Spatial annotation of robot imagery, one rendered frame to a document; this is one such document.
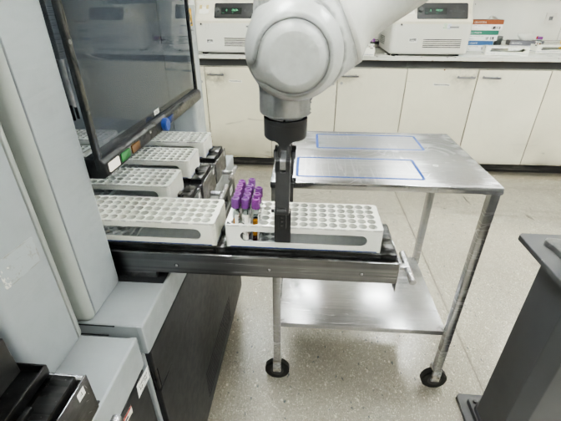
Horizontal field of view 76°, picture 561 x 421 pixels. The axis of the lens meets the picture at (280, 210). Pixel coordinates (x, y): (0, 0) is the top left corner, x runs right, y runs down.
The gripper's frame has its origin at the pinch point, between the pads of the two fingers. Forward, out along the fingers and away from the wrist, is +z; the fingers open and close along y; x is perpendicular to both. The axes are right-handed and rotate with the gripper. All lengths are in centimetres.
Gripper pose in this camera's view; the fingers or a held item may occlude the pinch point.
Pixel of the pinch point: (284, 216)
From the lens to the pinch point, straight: 71.9
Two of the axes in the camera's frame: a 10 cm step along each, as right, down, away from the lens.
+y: 0.7, -4.9, 8.7
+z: -0.1, 8.7, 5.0
